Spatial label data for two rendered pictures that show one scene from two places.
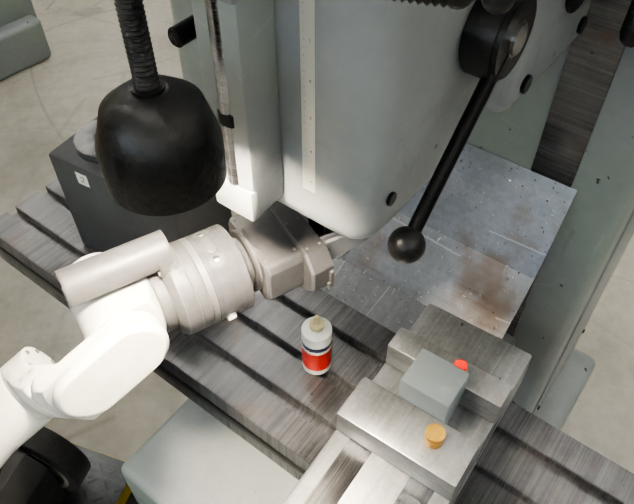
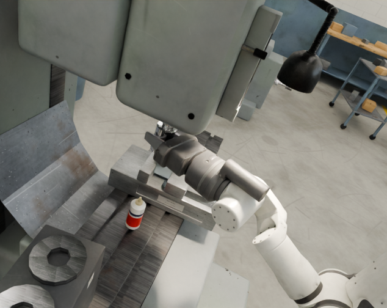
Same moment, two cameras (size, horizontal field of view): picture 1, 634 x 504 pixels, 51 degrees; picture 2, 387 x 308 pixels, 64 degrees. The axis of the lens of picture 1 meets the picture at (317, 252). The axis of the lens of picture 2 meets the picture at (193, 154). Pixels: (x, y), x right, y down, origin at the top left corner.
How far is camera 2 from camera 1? 0.90 m
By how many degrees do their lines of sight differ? 82
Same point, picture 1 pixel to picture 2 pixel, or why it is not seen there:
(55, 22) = not seen: outside the picture
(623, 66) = not seen: hidden behind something
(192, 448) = (169, 293)
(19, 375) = (282, 228)
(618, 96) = not seen: hidden behind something
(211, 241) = (212, 155)
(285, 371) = (140, 236)
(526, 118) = (43, 87)
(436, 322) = (122, 167)
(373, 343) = (116, 202)
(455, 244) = (55, 163)
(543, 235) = (71, 124)
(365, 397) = (176, 181)
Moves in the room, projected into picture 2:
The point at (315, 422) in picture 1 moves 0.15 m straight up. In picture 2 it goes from (159, 225) to (173, 190)
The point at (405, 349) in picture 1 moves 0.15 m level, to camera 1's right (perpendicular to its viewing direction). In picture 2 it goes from (151, 169) to (141, 137)
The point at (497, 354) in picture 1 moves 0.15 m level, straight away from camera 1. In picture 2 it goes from (134, 152) to (89, 137)
